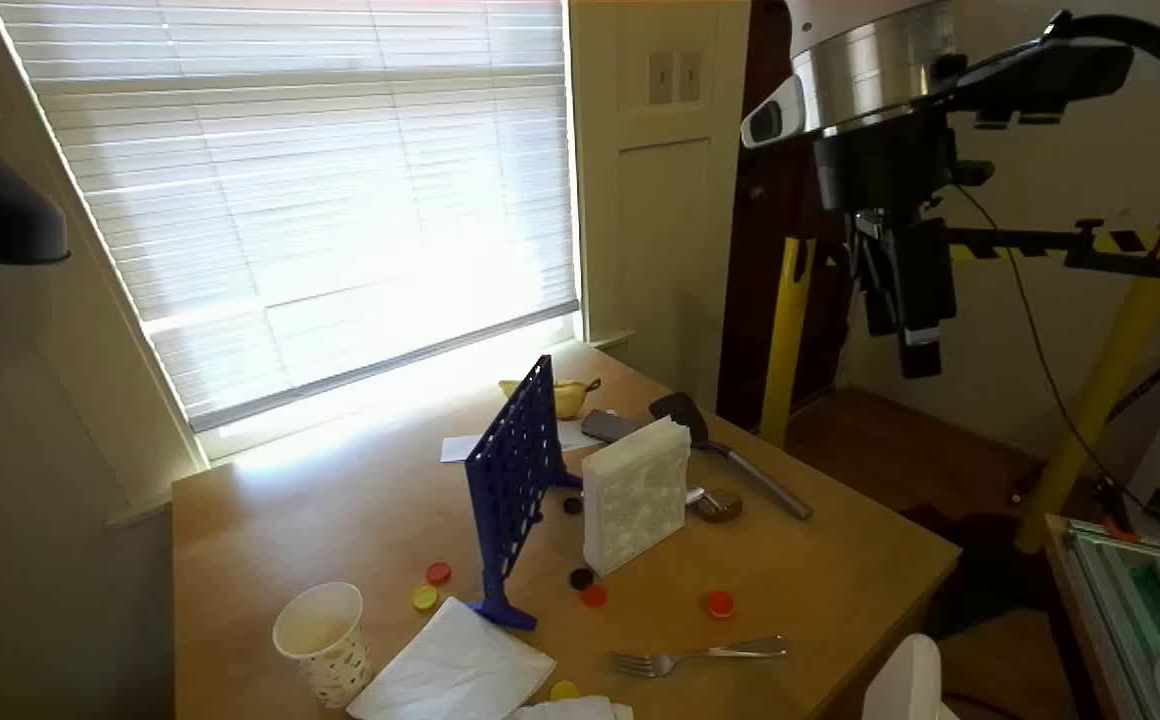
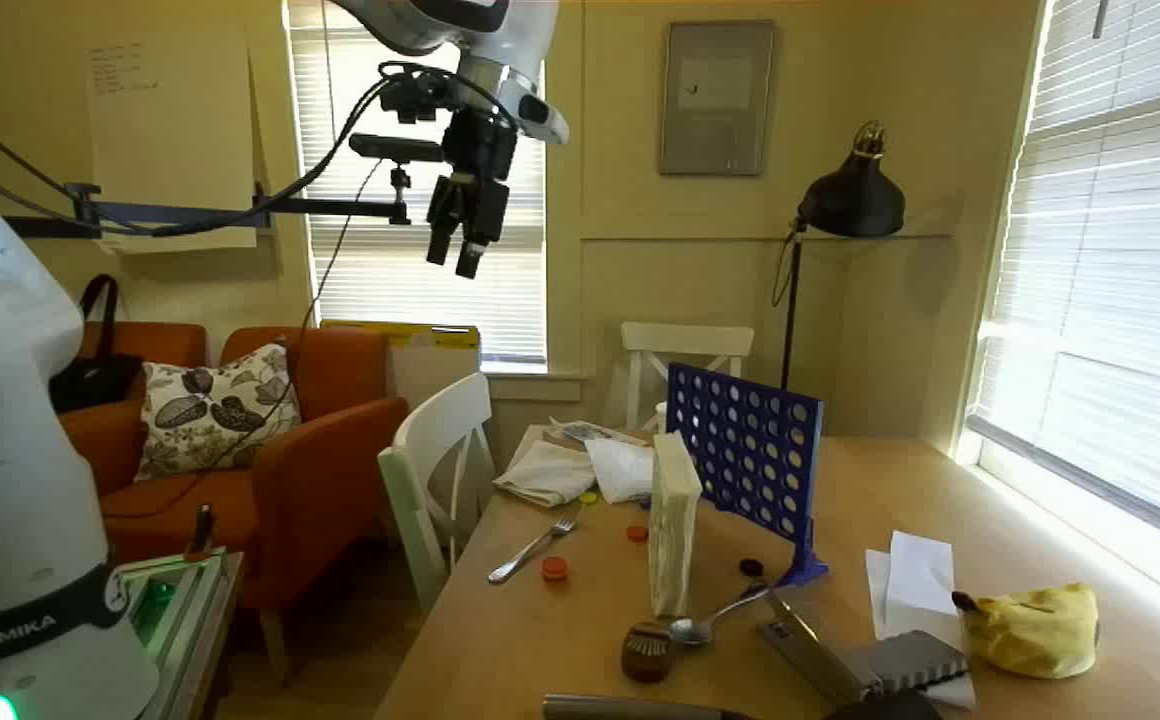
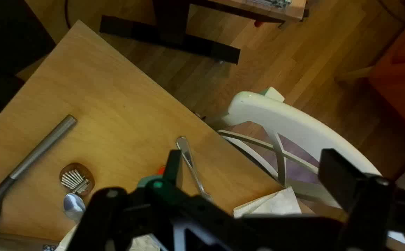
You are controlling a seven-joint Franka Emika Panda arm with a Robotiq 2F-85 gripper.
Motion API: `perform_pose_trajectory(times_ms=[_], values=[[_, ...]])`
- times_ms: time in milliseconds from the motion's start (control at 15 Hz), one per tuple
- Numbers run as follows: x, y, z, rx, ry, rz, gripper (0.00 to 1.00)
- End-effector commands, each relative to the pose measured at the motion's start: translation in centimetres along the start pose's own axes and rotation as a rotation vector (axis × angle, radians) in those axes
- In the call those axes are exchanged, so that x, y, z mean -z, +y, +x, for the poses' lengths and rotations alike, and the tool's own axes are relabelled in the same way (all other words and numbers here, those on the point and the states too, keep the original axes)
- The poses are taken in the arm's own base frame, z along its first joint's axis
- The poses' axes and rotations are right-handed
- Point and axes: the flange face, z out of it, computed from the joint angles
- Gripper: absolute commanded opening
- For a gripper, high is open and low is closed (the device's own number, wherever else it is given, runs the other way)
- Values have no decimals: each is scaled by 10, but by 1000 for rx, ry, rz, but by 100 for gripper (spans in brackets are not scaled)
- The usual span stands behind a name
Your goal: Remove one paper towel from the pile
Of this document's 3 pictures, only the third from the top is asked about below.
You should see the brown round object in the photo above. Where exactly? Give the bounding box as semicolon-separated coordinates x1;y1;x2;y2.
59;162;96;197

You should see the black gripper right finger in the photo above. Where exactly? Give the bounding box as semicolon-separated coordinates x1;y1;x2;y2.
317;146;395;251

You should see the blue connect four frame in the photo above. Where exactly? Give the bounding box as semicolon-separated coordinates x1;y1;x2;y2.
131;148;348;251

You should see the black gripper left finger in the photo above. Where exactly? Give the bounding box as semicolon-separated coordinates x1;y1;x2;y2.
67;185;137;251

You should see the silver metal spoon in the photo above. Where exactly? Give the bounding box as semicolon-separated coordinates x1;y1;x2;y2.
62;192;88;223

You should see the small white paper napkin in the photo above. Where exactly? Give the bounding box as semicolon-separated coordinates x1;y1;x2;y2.
232;185;305;220

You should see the black base side table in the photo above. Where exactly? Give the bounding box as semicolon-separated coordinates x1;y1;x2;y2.
98;0;309;65

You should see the silver metal rod dark handle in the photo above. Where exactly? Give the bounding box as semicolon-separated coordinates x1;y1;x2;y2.
0;114;80;240

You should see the silver metal fork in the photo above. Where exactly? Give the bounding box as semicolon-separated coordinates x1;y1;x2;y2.
173;134;211;199

